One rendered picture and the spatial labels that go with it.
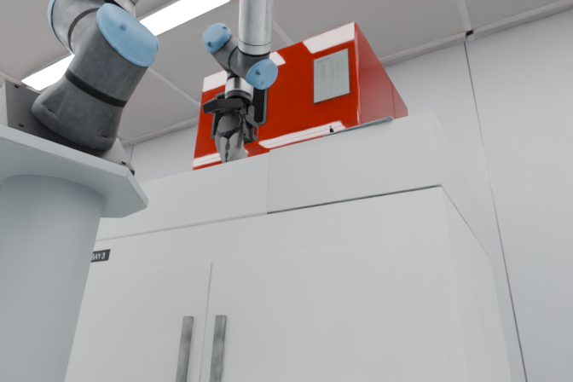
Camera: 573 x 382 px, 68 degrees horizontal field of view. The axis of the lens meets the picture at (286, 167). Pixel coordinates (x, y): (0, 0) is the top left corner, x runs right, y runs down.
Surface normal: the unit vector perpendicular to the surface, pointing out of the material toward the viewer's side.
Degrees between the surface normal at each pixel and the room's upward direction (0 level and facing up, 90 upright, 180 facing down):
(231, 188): 90
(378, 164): 90
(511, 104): 90
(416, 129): 90
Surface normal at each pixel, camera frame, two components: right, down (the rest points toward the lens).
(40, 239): 0.47, -0.35
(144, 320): -0.50, -0.37
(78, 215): 0.85, -0.20
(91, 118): 0.63, 0.21
